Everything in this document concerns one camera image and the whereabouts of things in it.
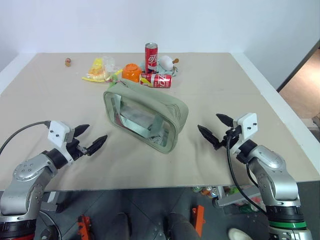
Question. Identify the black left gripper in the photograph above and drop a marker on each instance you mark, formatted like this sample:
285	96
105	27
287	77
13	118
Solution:
76	149

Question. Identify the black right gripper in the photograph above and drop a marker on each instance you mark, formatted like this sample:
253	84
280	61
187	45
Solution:
228	137

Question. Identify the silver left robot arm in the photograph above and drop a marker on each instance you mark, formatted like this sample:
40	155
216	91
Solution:
27	172

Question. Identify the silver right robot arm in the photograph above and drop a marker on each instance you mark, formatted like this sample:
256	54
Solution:
277	172

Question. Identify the green transparent storage bag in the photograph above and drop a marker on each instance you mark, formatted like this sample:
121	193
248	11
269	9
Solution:
150	100

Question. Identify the cans on floor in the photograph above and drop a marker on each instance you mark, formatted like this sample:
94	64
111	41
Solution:
206	191

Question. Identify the yellow snack bag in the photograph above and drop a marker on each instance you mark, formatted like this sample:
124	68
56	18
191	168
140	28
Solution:
96	71

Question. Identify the short red cola can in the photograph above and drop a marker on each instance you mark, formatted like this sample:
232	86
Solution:
157	80

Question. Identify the clear crumpled plastic bag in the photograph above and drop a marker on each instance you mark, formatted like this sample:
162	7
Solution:
110	63

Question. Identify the orange plastic bowl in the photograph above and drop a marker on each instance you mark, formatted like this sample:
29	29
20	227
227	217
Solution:
131	72

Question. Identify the small brown figurine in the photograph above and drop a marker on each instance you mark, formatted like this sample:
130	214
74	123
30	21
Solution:
68	62

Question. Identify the orange clamp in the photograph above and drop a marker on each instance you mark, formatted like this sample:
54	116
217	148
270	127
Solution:
83	226
199	220

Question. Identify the tall red cola can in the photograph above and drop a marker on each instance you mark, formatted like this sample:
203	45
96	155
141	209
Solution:
151	58

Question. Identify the dark rounded shape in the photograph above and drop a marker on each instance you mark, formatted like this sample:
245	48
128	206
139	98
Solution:
181	226

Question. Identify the white shoe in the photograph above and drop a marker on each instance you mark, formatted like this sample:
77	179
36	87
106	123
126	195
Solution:
237	233

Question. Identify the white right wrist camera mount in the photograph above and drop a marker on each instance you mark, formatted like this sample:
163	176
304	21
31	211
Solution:
247	125

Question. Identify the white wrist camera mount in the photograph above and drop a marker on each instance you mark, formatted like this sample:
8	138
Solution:
57	131
247	125

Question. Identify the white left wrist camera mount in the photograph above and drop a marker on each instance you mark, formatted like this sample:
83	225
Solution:
57	131

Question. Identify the grey metal table frame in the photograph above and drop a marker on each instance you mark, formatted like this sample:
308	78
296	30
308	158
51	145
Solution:
237	197

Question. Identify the grey metal table bracket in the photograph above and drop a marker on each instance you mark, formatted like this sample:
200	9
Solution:
51	201

